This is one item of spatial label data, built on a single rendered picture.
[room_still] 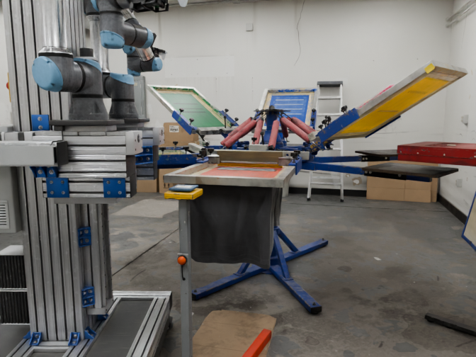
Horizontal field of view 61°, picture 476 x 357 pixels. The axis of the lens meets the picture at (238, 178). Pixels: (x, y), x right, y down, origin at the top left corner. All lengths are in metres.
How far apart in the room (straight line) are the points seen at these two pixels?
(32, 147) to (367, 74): 5.53
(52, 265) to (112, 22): 1.14
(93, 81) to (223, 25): 5.34
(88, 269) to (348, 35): 5.40
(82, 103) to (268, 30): 5.29
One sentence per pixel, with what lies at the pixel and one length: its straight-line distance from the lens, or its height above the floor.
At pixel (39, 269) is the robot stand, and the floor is 0.58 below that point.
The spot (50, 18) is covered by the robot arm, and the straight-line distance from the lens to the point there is 1.65.
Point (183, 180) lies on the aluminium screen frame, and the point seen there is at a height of 0.97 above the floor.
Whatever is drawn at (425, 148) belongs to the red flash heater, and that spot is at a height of 1.09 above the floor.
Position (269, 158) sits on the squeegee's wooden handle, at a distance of 2.46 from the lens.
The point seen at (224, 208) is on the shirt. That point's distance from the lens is 2.03.
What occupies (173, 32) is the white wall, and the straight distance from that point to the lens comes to 7.19.
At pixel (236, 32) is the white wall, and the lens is 6.86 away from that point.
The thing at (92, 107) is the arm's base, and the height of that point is 1.31.
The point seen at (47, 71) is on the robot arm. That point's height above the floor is 1.43.
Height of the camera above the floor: 1.28
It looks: 9 degrees down
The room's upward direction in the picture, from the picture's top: straight up
